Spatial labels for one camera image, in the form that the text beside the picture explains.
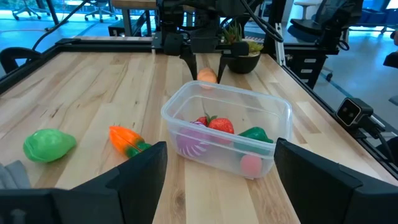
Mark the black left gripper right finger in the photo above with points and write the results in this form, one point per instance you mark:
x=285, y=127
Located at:
x=326, y=199

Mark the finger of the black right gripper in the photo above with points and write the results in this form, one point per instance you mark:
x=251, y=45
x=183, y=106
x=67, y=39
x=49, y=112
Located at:
x=190, y=60
x=224, y=63

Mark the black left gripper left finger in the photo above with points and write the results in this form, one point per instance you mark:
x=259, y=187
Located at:
x=93, y=202

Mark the orange pink toy peach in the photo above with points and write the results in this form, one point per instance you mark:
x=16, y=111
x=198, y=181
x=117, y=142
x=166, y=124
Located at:
x=207, y=76

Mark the red toy strawberry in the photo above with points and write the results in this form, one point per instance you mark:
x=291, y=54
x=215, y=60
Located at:
x=221, y=125
x=202, y=119

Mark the green toy bell pepper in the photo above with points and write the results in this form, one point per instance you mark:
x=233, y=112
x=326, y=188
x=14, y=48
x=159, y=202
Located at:
x=255, y=134

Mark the purple toy onion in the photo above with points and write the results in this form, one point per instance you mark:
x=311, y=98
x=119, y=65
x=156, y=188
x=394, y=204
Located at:
x=192, y=141

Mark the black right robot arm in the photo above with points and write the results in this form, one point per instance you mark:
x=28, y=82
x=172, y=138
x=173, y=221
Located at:
x=192, y=12

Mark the clear plastic tupperware container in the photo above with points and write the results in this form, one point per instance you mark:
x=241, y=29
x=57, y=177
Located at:
x=227, y=96

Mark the potted succulent black pot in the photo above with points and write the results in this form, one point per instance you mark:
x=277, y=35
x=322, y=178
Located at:
x=244, y=59

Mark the orange toy carrot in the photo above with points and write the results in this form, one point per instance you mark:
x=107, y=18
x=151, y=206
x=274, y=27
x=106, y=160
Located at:
x=126, y=141

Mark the green toy pear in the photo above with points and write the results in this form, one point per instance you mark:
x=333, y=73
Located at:
x=48, y=145

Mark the wooden background desk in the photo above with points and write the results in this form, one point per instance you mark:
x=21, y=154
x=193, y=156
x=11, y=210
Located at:
x=133, y=6

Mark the pink toy ball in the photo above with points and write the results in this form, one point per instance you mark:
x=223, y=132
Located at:
x=251, y=165

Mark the black drawer cabinet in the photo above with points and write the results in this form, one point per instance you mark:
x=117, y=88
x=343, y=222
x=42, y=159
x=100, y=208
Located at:
x=306, y=67

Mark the grey folded cloth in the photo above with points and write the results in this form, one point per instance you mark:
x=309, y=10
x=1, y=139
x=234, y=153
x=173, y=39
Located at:
x=14, y=175

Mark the black office chair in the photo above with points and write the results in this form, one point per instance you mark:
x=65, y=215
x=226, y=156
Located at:
x=323, y=21

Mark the black curved chair back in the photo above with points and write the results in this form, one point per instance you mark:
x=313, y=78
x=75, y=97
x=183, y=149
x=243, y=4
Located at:
x=17, y=56

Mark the silver aluminium bracket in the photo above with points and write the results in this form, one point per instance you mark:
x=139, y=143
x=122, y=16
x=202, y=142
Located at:
x=280, y=43

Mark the black table-level camera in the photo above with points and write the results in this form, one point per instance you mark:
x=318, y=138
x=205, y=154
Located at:
x=353, y=112

